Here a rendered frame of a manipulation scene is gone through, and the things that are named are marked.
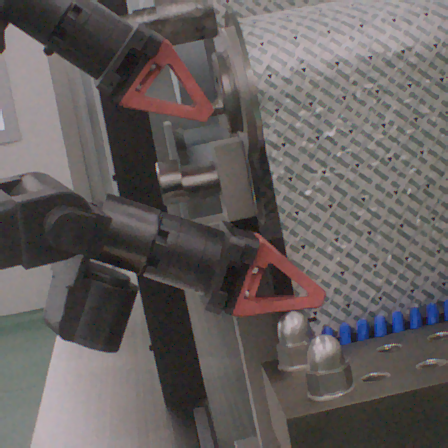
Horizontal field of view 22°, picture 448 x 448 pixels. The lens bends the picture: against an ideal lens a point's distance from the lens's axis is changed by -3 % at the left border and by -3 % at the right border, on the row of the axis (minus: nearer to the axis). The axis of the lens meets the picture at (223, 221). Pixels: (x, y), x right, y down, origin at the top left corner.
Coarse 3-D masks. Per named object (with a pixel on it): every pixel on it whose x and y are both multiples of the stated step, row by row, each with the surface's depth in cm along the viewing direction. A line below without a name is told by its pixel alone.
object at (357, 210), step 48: (336, 144) 99; (384, 144) 100; (432, 144) 100; (288, 192) 100; (336, 192) 100; (384, 192) 100; (432, 192) 101; (288, 240) 100; (336, 240) 100; (384, 240) 101; (432, 240) 101; (336, 288) 101; (384, 288) 101; (432, 288) 102; (336, 336) 102
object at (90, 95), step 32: (128, 0) 198; (192, 64) 200; (96, 96) 200; (160, 96) 201; (96, 128) 200; (160, 128) 201; (192, 128) 202; (96, 160) 201; (160, 160) 202; (192, 160) 202; (96, 192) 247
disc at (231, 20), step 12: (228, 12) 102; (228, 24) 104; (240, 36) 98; (240, 48) 98; (252, 72) 97; (252, 84) 97; (252, 96) 97; (252, 108) 99; (264, 144) 100; (252, 156) 108; (264, 156) 101
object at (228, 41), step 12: (228, 36) 101; (228, 48) 101; (240, 60) 99; (240, 72) 99; (240, 84) 99; (240, 96) 99; (252, 120) 100; (240, 132) 107; (252, 132) 100; (252, 144) 102
